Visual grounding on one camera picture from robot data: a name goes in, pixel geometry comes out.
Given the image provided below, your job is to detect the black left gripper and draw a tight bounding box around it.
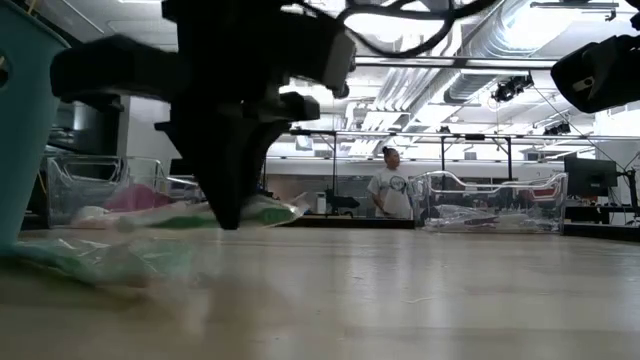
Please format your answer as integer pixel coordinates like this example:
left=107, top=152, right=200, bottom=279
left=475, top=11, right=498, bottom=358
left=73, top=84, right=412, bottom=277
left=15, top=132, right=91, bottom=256
left=154, top=92, right=321, bottom=231

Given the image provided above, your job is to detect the purple toothbrush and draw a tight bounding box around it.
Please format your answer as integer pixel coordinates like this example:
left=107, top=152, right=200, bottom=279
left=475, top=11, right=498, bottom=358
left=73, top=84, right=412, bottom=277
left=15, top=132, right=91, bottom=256
left=423, top=203, right=562, bottom=234

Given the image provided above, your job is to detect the black monitor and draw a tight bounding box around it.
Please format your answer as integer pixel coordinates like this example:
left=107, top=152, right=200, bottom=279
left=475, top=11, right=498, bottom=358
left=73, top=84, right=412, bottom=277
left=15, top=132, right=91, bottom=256
left=563, top=156, right=619, bottom=198
left=168, top=157, right=199, bottom=190

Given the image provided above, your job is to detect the pink paper sheet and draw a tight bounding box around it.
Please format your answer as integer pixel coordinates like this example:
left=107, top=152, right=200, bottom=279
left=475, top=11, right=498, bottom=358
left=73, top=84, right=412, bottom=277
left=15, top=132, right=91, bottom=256
left=103, top=182, right=175, bottom=214

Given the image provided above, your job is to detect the black monitor stand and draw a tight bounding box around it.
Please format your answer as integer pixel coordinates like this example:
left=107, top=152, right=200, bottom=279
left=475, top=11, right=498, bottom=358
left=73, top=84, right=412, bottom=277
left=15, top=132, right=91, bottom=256
left=617, top=167, right=640, bottom=209

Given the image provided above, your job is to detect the clear plastic bin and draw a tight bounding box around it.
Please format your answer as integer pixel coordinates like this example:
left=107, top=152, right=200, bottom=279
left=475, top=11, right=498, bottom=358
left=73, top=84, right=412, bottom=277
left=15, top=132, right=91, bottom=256
left=409, top=169, right=570, bottom=235
left=45, top=155, right=206, bottom=227

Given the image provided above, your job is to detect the overhead light bar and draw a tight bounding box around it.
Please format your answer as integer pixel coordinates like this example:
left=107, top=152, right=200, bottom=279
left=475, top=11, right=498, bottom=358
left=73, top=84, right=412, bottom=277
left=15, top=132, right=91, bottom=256
left=353, top=54, right=561, bottom=70

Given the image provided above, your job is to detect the person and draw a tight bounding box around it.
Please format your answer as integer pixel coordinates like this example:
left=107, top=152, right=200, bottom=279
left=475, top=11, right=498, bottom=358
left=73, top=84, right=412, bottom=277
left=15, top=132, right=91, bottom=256
left=367, top=145, right=414, bottom=220

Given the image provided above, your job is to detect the teal plastic bin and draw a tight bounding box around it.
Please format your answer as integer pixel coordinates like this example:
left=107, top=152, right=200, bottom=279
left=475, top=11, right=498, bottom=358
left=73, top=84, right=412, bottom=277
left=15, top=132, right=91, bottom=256
left=0, top=0, right=71, bottom=251

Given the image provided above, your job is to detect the black station frame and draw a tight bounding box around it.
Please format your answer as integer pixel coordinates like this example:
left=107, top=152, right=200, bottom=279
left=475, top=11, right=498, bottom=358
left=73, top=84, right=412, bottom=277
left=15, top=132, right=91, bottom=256
left=439, top=132, right=514, bottom=182
left=287, top=128, right=339, bottom=216

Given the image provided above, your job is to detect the black table frame rail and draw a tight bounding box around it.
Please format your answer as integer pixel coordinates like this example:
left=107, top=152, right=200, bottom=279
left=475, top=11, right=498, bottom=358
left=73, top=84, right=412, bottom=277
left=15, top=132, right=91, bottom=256
left=279, top=213, right=640, bottom=244

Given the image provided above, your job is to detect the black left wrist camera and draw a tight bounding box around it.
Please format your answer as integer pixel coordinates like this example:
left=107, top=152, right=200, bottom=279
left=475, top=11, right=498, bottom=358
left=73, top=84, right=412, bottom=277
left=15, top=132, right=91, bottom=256
left=279, top=14, right=357, bottom=99

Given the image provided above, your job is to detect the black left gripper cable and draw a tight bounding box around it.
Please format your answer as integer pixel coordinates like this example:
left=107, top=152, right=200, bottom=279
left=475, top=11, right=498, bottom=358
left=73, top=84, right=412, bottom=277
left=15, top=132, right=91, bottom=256
left=339, top=0, right=496, bottom=59

